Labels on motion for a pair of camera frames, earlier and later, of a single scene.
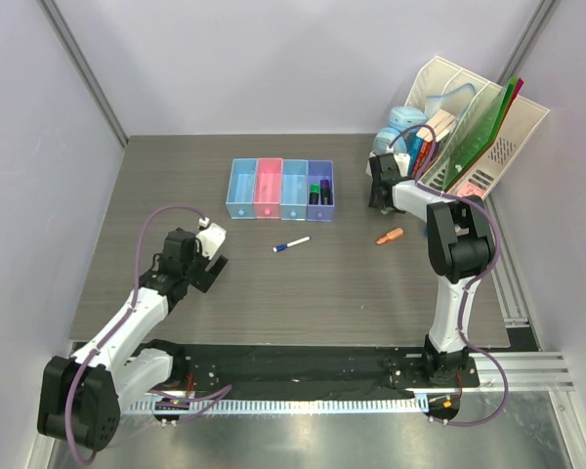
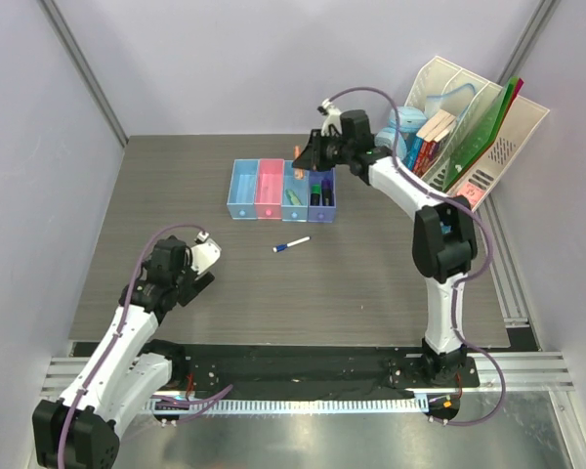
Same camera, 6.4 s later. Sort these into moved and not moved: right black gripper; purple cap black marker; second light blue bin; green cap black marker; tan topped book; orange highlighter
Moved: orange highlighter; right black gripper
Not moved: second light blue bin; tan topped book; purple cap black marker; green cap black marker
